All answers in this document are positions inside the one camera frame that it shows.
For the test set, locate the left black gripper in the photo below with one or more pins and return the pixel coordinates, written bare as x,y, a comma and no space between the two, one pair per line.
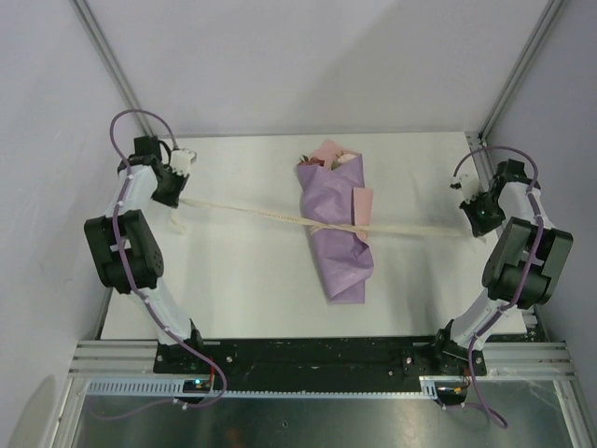
173,200

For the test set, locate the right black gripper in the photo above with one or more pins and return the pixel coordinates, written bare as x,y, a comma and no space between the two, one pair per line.
479,228

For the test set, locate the dark pink rose stem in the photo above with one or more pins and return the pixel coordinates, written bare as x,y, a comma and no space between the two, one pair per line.
309,161

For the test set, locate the light pink rose stem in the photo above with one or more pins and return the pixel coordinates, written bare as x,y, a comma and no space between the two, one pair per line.
341,159

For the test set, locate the cream ribbon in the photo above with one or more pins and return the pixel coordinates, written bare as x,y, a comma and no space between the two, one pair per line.
280,217

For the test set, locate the pink wrapping paper sheet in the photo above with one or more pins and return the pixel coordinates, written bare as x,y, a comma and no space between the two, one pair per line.
335,197

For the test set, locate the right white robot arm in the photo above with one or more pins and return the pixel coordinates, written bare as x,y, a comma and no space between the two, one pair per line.
524,267

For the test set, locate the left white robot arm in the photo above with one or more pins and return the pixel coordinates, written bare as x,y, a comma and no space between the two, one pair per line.
125,252

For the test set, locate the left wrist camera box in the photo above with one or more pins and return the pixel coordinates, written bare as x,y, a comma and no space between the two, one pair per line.
182,160

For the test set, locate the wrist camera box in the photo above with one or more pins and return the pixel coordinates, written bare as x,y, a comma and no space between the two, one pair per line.
182,160
469,186

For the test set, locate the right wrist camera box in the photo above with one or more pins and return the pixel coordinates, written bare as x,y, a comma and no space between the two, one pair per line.
469,186

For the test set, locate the aluminium frame rail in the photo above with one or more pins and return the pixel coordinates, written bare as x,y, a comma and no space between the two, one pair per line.
114,358

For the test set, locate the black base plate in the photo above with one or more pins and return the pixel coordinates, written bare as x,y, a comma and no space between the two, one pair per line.
324,365

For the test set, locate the white cable duct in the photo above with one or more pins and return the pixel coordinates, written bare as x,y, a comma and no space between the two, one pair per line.
183,388

